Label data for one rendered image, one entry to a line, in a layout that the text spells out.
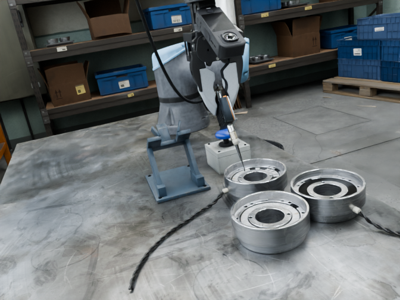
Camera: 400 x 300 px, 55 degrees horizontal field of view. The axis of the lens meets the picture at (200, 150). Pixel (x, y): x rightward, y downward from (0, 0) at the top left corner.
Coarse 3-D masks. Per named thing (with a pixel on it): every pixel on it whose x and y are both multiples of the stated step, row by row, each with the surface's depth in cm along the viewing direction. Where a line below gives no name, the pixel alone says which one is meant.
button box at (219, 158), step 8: (208, 144) 78; (216, 144) 78; (224, 144) 76; (232, 144) 76; (240, 144) 76; (248, 144) 75; (208, 152) 78; (216, 152) 73; (224, 152) 73; (232, 152) 74; (240, 152) 74; (248, 152) 75; (208, 160) 79; (216, 160) 74; (224, 160) 74; (232, 160) 74; (216, 168) 76; (224, 168) 74
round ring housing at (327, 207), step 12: (324, 168) 60; (336, 168) 60; (300, 180) 60; (360, 180) 56; (312, 192) 56; (324, 192) 59; (336, 192) 58; (360, 192) 52; (312, 204) 53; (324, 204) 52; (336, 204) 51; (348, 204) 52; (360, 204) 53; (312, 216) 54; (324, 216) 53; (336, 216) 53; (348, 216) 53
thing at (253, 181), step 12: (228, 168) 66; (240, 168) 68; (276, 168) 66; (228, 180) 62; (240, 180) 64; (252, 180) 67; (264, 180) 62; (276, 180) 60; (240, 192) 61; (252, 192) 60
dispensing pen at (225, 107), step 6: (216, 84) 71; (216, 90) 70; (222, 96) 70; (216, 102) 70; (222, 102) 68; (222, 108) 68; (228, 108) 68; (222, 114) 68; (228, 114) 68; (222, 120) 69; (228, 120) 67; (222, 126) 69; (228, 126) 69; (234, 132) 68; (234, 138) 68; (234, 144) 68; (240, 156) 68
